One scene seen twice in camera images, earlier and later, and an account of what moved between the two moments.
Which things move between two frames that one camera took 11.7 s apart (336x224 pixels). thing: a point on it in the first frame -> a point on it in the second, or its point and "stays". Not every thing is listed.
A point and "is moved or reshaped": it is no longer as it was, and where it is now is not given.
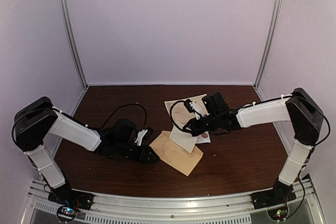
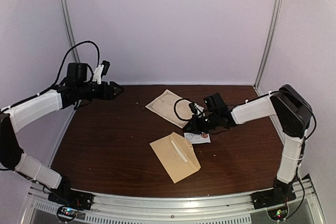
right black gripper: x=196 y=130 stays
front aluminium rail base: x=107 y=208 stays
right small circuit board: x=278 y=213 stays
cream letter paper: x=179 y=111 is moved or reshaped
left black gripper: x=144 y=154 -> x=109 y=95
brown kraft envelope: x=174 y=155 is moved or reshaped
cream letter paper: x=184 y=139 -> x=178 y=151
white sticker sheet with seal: x=204 y=138 stays
